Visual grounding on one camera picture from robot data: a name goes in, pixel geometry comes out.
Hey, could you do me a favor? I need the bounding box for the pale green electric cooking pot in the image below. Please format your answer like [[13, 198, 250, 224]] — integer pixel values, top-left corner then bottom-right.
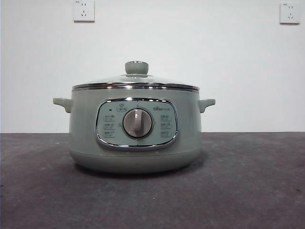
[[52, 87, 216, 174]]

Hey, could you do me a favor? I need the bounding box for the glass lid with green knob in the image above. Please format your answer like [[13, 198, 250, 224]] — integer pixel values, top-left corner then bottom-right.
[[71, 61, 200, 92]]

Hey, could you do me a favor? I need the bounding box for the white wall socket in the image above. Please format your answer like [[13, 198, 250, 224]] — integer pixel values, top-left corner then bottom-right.
[[279, 2, 301, 25], [73, 0, 95, 23]]

